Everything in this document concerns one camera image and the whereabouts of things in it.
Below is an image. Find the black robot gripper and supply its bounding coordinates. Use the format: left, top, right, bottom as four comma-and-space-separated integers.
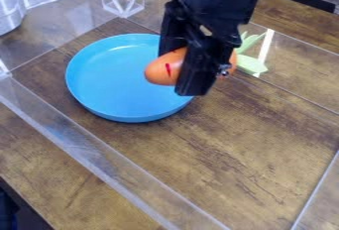
159, 0, 258, 96

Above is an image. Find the orange toy carrot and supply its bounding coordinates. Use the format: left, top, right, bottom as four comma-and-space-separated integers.
143, 31, 270, 87

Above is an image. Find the blue round tray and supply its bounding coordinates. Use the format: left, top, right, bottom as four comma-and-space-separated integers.
65, 34, 194, 123

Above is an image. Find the clear acrylic enclosure wall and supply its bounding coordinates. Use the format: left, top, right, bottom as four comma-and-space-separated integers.
0, 0, 339, 230

